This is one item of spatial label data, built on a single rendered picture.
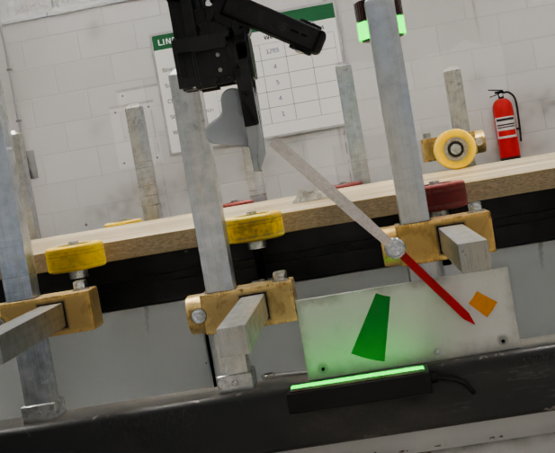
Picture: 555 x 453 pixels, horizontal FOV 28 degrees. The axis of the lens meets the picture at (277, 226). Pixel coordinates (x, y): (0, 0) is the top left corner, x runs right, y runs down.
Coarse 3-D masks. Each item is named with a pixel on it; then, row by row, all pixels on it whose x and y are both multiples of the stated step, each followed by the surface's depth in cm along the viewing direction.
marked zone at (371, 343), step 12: (372, 300) 137; (384, 300) 137; (372, 312) 137; (384, 312) 137; (372, 324) 137; (384, 324) 137; (360, 336) 137; (372, 336) 137; (384, 336) 137; (360, 348) 137; (372, 348) 137; (384, 348) 137; (384, 360) 137
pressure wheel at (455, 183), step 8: (432, 184) 151; (440, 184) 148; (448, 184) 148; (456, 184) 148; (464, 184) 150; (432, 192) 148; (440, 192) 148; (448, 192) 148; (456, 192) 148; (464, 192) 150; (432, 200) 148; (440, 200) 148; (448, 200) 148; (456, 200) 148; (464, 200) 149; (432, 208) 148; (440, 208) 148; (448, 208) 148; (432, 216) 151; (448, 264) 152
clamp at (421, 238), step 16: (400, 224) 138; (416, 224) 136; (432, 224) 136; (448, 224) 136; (464, 224) 136; (480, 224) 136; (416, 240) 136; (432, 240) 136; (384, 256) 137; (416, 256) 136; (432, 256) 136
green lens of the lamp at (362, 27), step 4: (400, 16) 140; (400, 20) 140; (404, 20) 141; (356, 24) 142; (360, 24) 141; (364, 24) 140; (400, 24) 140; (404, 24) 141; (360, 28) 141; (364, 28) 140; (400, 28) 140; (404, 28) 141; (360, 32) 141; (364, 32) 140; (368, 32) 140; (400, 32) 140; (404, 32) 141; (360, 36) 141; (364, 36) 140; (368, 36) 140; (360, 40) 141
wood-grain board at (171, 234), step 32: (512, 160) 220; (544, 160) 189; (352, 192) 191; (384, 192) 167; (480, 192) 155; (512, 192) 155; (128, 224) 230; (160, 224) 197; (192, 224) 172; (288, 224) 157; (320, 224) 157; (128, 256) 159
